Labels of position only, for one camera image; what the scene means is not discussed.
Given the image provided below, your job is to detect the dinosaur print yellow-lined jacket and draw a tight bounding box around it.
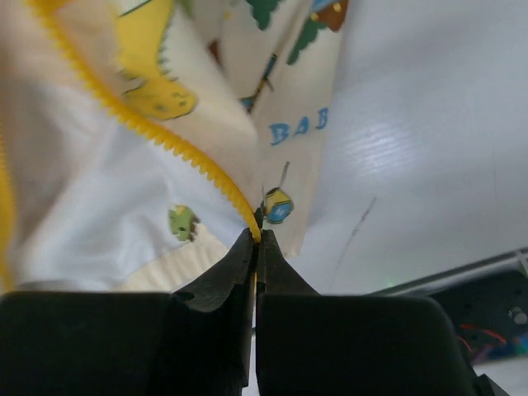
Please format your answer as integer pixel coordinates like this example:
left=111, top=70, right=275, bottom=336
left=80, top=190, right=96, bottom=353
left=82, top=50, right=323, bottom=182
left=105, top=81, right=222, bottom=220
left=1, top=1, right=348, bottom=292

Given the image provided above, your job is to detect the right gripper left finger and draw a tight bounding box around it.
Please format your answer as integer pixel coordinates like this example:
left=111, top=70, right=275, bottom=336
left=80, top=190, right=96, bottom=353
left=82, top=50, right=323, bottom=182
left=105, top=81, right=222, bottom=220
left=171, top=229, right=254, bottom=395

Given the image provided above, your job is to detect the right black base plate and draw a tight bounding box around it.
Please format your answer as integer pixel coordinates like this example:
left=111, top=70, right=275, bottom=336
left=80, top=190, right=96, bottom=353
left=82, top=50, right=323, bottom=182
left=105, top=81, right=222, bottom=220
left=431, top=271, right=527, bottom=365

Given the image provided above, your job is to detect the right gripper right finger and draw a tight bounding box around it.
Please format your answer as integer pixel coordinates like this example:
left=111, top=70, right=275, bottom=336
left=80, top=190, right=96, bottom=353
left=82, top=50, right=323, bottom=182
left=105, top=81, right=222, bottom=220
left=256, top=231, right=322, bottom=395

